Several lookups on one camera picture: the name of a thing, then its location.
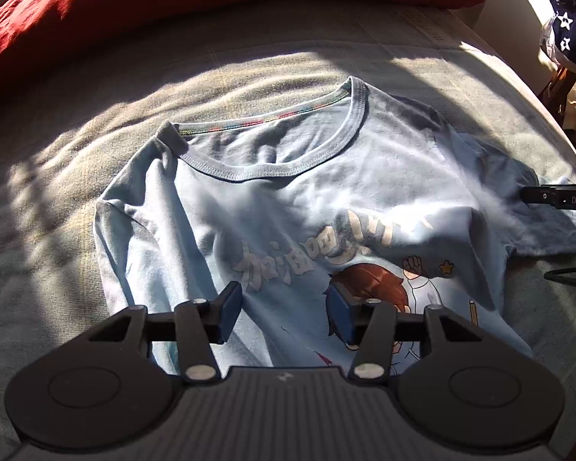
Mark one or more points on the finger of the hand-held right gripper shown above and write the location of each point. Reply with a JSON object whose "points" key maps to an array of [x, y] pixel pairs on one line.
{"points": [[537, 196]]}

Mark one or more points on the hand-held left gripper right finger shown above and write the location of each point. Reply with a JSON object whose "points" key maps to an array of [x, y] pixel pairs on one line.
{"points": [[338, 314]]}

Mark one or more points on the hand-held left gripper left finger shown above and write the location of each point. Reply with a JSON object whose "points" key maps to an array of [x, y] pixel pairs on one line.
{"points": [[230, 311]]}

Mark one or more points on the light blue cartoon-print shirt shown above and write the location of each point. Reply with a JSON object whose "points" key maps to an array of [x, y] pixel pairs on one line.
{"points": [[269, 211]]}

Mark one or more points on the wooden chair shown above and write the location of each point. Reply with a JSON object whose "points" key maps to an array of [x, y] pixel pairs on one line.
{"points": [[559, 89]]}

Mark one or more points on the grey-green plaid bed sheet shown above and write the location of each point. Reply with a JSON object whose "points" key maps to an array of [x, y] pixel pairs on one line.
{"points": [[53, 177]]}

